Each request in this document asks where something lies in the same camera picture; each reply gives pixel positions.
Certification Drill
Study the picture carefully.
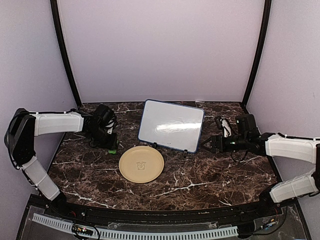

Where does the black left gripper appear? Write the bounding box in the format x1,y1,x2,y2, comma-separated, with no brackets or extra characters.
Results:
87,126,118,150

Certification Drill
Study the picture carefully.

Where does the green and black eraser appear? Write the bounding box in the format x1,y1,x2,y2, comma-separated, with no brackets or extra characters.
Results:
108,148,118,155

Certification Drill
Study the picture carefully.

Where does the blue framed whiteboard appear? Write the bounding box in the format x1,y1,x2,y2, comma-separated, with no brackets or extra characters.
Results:
137,99,205,154

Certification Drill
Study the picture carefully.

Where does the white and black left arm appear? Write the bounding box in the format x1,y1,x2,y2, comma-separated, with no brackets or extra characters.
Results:
4,104,118,218

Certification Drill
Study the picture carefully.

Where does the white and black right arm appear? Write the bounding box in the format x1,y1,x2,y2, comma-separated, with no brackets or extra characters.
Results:
200,132,320,217

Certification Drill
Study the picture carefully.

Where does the black whiteboard stand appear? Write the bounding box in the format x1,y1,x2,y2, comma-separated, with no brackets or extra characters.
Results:
150,142,188,159

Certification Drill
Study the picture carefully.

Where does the beige plate with bear drawing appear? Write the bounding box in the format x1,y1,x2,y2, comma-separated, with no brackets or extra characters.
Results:
118,145,165,184

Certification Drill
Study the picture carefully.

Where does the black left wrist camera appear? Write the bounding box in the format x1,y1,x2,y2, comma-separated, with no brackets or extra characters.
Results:
94,104,117,126

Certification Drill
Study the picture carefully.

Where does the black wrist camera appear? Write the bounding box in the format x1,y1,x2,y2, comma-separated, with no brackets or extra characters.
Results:
94,104,117,126
235,113,260,138

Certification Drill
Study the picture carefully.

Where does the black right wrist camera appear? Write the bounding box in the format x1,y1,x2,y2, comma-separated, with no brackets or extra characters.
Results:
235,113,260,138

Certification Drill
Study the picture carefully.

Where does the black front rail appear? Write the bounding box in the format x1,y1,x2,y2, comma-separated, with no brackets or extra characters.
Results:
27,193,296,226

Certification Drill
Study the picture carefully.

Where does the white slotted cable duct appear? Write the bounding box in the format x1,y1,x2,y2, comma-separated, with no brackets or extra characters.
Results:
31,213,239,240

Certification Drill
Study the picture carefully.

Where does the black left frame post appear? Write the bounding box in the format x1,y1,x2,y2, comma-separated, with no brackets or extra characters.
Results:
50,0,82,108

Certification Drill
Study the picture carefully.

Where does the black frame post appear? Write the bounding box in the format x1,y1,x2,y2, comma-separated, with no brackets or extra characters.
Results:
241,0,272,107
50,0,82,108

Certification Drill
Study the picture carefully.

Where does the black right frame post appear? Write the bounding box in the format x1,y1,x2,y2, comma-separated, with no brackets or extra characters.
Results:
241,0,272,107

